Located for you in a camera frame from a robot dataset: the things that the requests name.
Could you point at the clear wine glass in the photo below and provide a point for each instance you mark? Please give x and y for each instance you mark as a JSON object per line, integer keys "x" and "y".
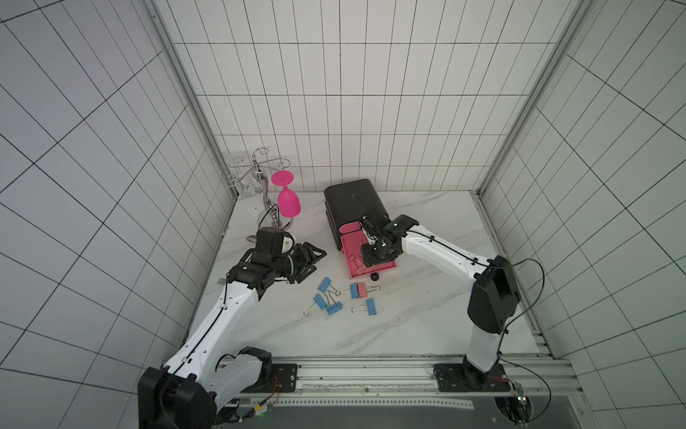
{"x": 244, "y": 176}

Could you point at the black drawer cabinet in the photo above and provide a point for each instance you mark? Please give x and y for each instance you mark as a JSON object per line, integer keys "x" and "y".
{"x": 346, "y": 203}

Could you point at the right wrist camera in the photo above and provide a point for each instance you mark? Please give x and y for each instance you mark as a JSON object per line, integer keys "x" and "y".
{"x": 373, "y": 224}

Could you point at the pink top drawer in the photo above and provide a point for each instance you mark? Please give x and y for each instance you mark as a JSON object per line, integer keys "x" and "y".
{"x": 355, "y": 226}

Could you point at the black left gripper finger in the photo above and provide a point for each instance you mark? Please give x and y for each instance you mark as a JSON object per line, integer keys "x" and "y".
{"x": 308, "y": 254}
{"x": 301, "y": 270}

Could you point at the chrome glass rack stand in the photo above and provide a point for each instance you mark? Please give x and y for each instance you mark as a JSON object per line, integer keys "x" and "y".
{"x": 270, "y": 216}

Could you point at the pink binder clip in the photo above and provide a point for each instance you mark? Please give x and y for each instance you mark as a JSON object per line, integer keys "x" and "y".
{"x": 357, "y": 265}
{"x": 364, "y": 291}

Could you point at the magenta plastic wine glass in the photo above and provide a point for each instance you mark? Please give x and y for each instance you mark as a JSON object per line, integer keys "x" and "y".
{"x": 288, "y": 199}

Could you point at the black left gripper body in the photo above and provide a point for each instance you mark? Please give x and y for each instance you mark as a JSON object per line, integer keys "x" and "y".
{"x": 285, "y": 264}

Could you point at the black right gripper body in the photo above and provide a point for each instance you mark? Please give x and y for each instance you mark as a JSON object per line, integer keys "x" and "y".
{"x": 379, "y": 245}

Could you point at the pink binder clip bottom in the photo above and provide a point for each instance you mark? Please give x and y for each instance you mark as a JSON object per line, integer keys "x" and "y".
{"x": 357, "y": 265}

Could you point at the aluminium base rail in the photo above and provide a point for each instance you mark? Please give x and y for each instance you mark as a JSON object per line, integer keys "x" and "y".
{"x": 377, "y": 381}

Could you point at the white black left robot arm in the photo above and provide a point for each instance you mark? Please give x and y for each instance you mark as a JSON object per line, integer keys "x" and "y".
{"x": 195, "y": 387}

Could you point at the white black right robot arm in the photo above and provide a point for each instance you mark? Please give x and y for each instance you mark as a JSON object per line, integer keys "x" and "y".
{"x": 493, "y": 290}

